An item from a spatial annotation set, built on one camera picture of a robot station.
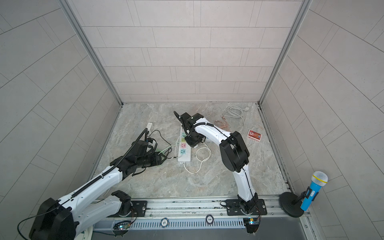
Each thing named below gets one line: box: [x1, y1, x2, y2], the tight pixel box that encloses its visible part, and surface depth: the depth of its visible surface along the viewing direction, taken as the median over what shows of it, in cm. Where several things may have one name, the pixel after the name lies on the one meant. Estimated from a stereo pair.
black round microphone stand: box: [279, 191, 306, 218], surface depth 72 cm
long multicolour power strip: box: [177, 125, 191, 162], surface depth 90 cm
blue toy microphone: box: [300, 171, 328, 212], surface depth 59 cm
